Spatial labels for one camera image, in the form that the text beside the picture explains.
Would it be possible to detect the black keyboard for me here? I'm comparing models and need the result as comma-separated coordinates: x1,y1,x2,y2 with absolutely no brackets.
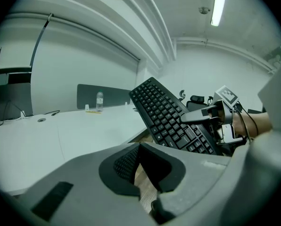
128,76,223,156

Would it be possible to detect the person's right hand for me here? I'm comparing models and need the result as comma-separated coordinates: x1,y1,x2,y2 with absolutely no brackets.
208,107,225,121

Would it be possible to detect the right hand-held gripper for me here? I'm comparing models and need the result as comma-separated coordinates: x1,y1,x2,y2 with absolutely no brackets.
180,85,244,146

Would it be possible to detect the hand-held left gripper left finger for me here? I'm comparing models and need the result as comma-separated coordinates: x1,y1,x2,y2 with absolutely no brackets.
3,142,155,226

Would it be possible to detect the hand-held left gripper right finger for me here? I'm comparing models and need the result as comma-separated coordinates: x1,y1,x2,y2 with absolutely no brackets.
140,141,233,226

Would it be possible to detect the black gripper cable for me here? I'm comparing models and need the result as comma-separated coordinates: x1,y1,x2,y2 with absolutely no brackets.
234,102,259,144

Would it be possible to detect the white wall conduit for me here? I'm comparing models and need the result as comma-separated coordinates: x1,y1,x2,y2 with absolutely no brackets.
174,37,277,74

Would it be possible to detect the long dark grey divider panel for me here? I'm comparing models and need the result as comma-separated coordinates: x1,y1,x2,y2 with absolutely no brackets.
76,83,132,110

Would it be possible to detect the fluorescent ceiling light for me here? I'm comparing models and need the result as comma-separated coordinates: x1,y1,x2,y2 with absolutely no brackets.
210,0,228,27

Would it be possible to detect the black wall panel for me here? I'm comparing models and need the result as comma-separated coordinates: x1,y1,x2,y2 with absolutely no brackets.
0,67,32,84

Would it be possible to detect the black wall strip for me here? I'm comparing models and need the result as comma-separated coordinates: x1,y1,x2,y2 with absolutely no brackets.
29,13,54,68

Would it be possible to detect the person's right forearm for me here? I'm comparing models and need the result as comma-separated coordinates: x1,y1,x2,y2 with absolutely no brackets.
232,111,273,138

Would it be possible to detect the clear plastic water bottle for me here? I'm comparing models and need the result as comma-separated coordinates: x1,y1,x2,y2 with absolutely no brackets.
96,91,104,113

